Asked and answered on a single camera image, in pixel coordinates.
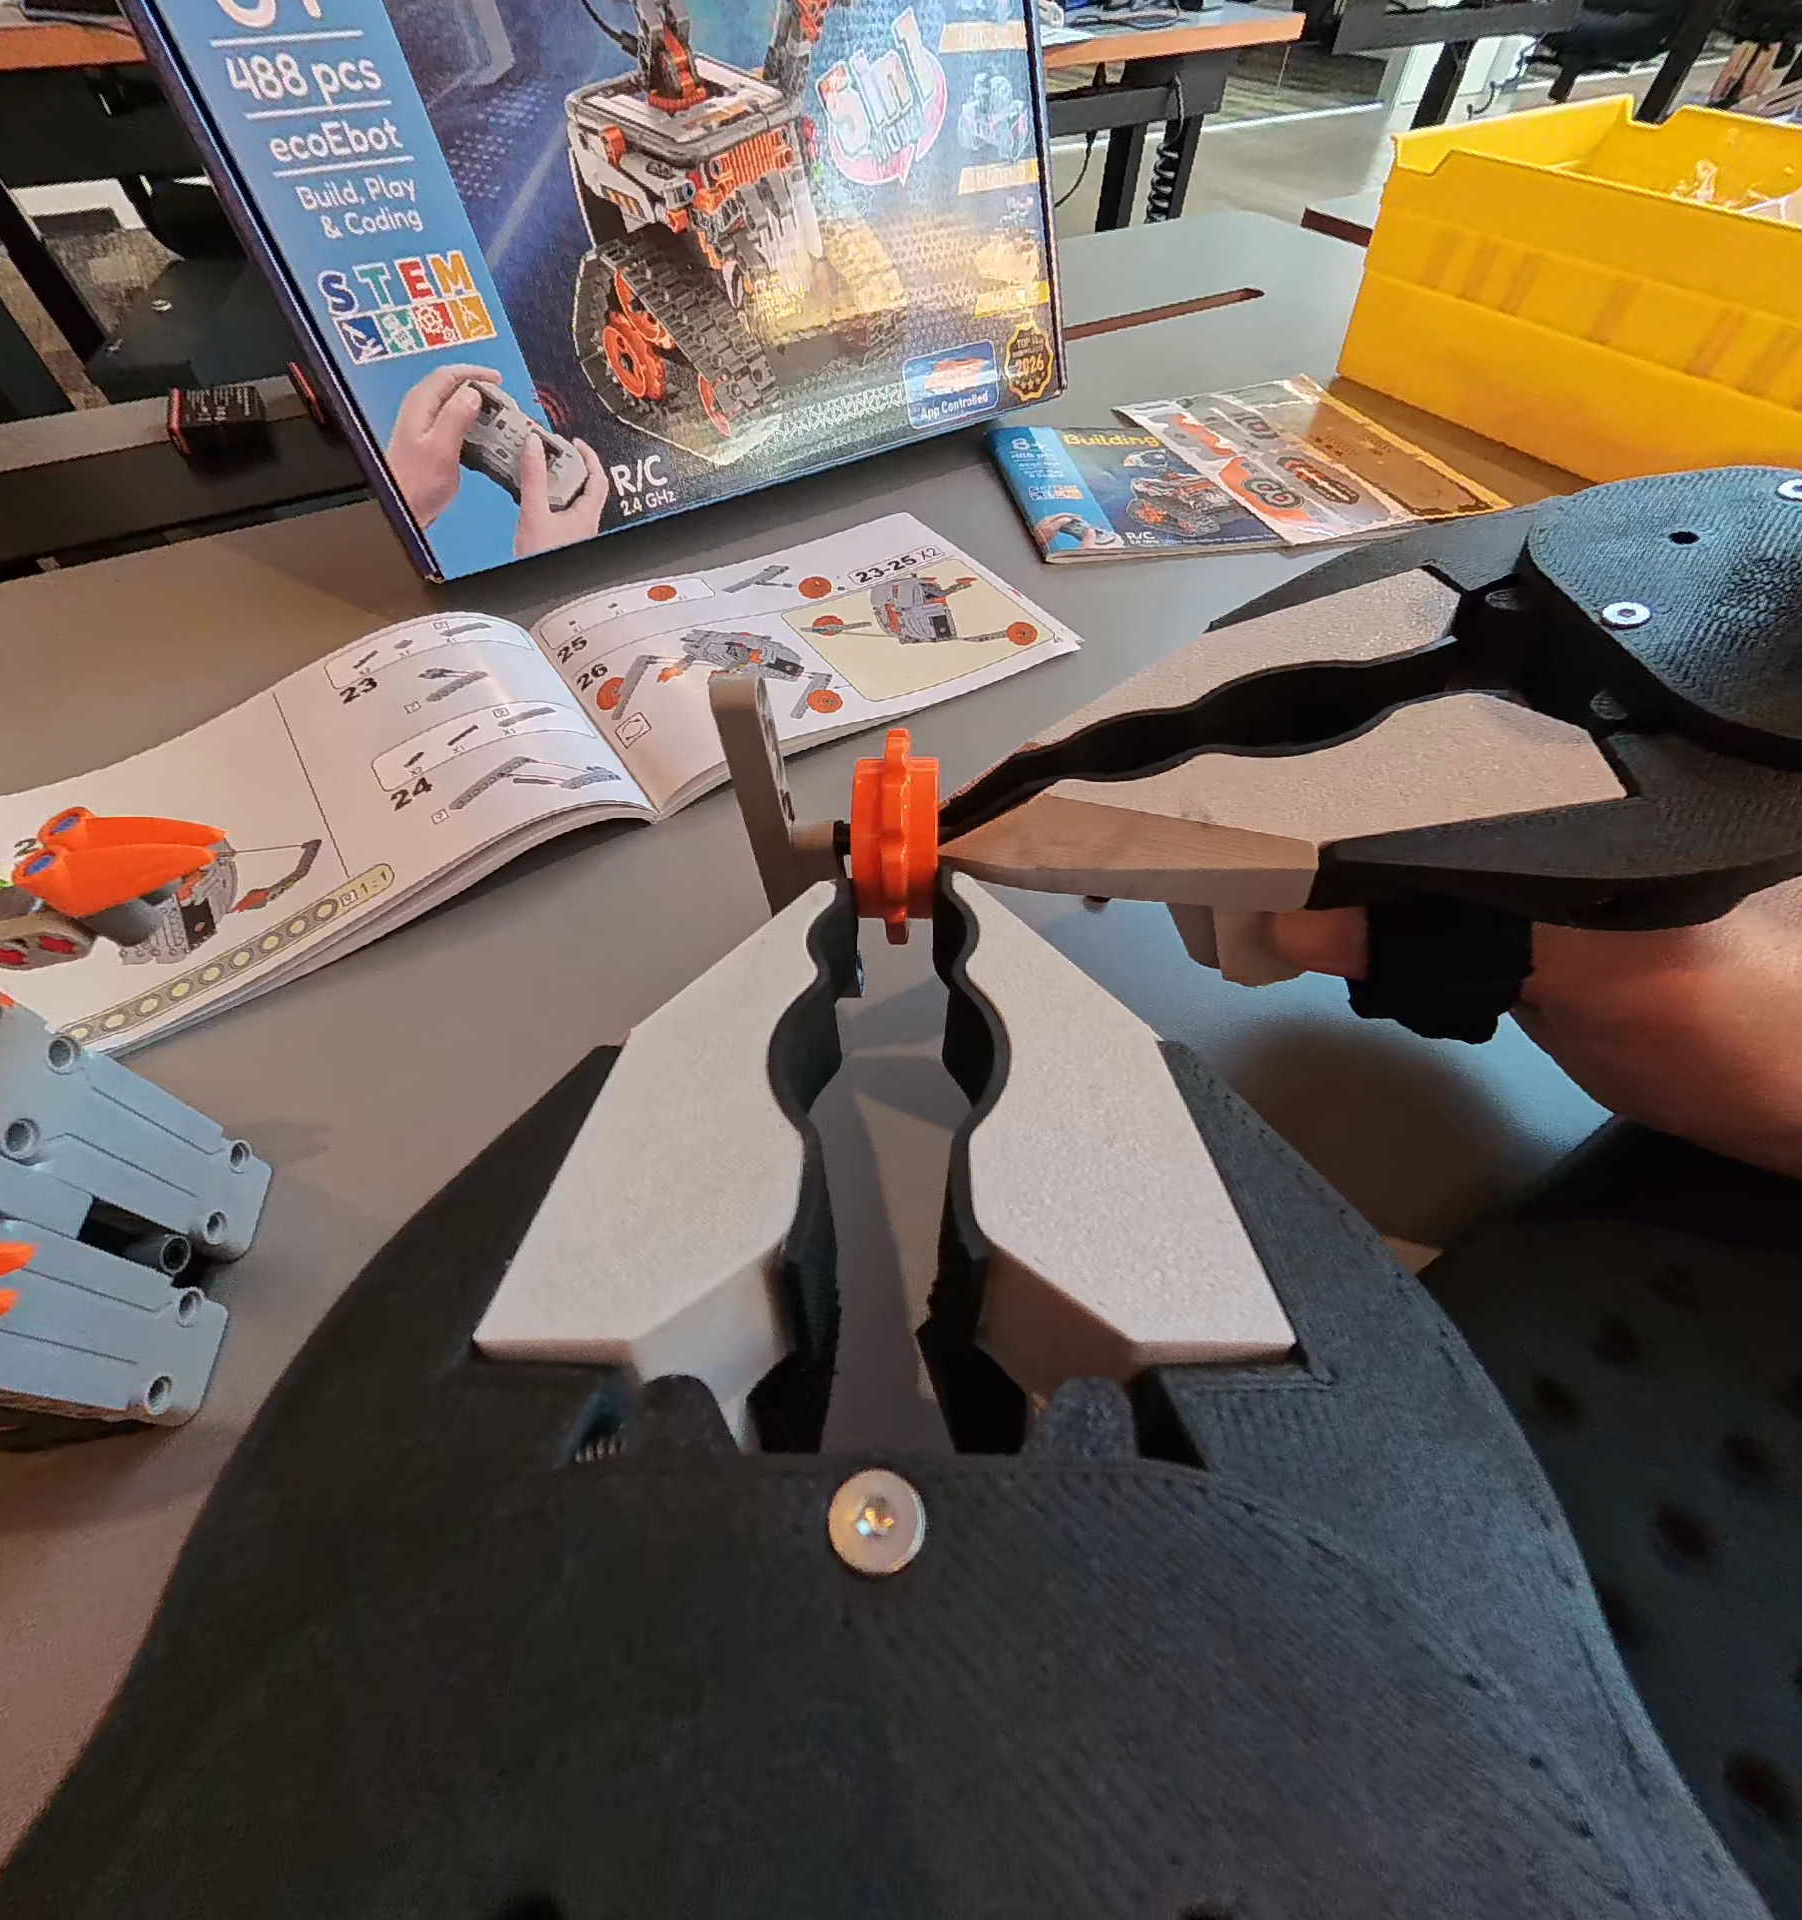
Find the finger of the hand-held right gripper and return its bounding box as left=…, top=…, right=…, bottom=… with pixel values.
left=937, top=567, right=1472, bottom=827
left=933, top=692, right=1632, bottom=915

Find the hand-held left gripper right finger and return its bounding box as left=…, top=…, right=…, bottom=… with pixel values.
left=919, top=873, right=1303, bottom=1454

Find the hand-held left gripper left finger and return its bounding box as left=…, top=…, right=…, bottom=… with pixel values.
left=474, top=877, right=862, bottom=1454

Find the orange gear wheel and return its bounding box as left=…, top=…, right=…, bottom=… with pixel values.
left=849, top=730, right=943, bottom=948

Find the grey beam assembly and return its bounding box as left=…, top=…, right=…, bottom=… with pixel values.
left=709, top=669, right=846, bottom=922

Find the person's right hand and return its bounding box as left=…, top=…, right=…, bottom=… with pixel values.
left=1261, top=867, right=1802, bottom=1199

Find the white orange sticker sheet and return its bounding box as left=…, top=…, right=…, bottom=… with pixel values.
left=1111, top=394, right=1443, bottom=551

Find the brown sticker sheet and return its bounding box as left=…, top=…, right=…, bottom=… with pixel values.
left=1247, top=377, right=1513, bottom=522

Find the blue instruction booklet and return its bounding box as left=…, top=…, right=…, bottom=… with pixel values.
left=984, top=425, right=1294, bottom=567

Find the yellow plastic bin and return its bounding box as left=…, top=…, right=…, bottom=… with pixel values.
left=1335, top=94, right=1802, bottom=489

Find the open instruction booklet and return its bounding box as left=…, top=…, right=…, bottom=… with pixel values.
left=0, top=513, right=1084, bottom=1060

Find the grey robot model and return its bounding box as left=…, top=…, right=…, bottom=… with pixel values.
left=0, top=809, right=275, bottom=1429

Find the blue robot kit box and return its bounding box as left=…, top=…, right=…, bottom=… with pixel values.
left=121, top=0, right=1067, bottom=584

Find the small black device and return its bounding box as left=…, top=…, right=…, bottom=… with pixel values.
left=165, top=383, right=277, bottom=454

